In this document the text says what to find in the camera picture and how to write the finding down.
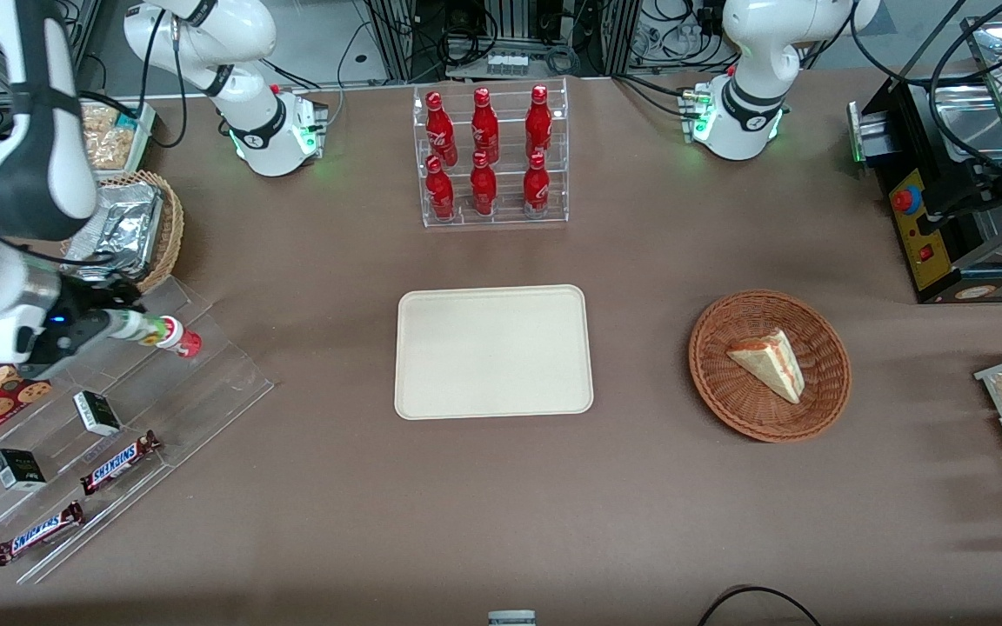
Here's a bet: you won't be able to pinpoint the green yogurt cup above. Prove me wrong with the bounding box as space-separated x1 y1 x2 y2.
111 311 164 347

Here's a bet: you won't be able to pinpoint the tan wicker basket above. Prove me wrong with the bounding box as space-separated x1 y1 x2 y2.
62 170 185 295

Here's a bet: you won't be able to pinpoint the stacked aluminium foil trays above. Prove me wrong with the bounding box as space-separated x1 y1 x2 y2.
66 182 164 279

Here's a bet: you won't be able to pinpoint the white snack bin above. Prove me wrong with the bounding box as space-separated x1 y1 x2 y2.
75 100 157 181

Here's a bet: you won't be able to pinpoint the clear bag of crackers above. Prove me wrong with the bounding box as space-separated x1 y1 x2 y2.
82 104 138 170

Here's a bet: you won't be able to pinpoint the red cola bottle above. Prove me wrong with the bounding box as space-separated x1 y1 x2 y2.
523 152 551 218
471 87 500 164
425 90 458 166
470 151 498 216
425 155 457 221
525 84 553 160

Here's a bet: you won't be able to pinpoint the brown round wicker basket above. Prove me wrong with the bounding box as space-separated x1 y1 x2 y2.
688 290 852 444

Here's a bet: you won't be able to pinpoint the wrapped triangle sandwich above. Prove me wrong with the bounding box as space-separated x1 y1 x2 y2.
726 328 806 405

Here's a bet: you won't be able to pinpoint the red yogurt cup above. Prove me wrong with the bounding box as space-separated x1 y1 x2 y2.
157 316 203 359

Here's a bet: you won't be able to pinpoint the clear acrylic stepped display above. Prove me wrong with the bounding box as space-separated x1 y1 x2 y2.
0 276 276 585

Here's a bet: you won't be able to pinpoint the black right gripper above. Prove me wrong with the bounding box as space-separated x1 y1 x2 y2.
19 276 148 378

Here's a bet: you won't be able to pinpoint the Snickers chocolate bar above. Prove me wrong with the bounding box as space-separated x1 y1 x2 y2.
80 430 162 496
0 501 85 567

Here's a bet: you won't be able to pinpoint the black sealing machine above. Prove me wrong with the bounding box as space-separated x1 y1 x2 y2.
847 16 1002 305

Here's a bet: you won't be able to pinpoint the aluminium frame rack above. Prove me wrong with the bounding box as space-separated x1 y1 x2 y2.
362 0 641 83

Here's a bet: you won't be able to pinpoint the clear acrylic bottle rack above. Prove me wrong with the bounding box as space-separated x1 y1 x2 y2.
412 77 570 229

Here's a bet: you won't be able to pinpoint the cream plastic tray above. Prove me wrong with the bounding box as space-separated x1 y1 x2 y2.
394 284 595 421

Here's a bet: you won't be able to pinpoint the black floor cable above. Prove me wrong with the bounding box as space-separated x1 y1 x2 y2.
697 586 824 626

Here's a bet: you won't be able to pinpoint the small black box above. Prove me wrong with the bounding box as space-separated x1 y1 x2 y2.
0 448 47 492
73 390 123 437

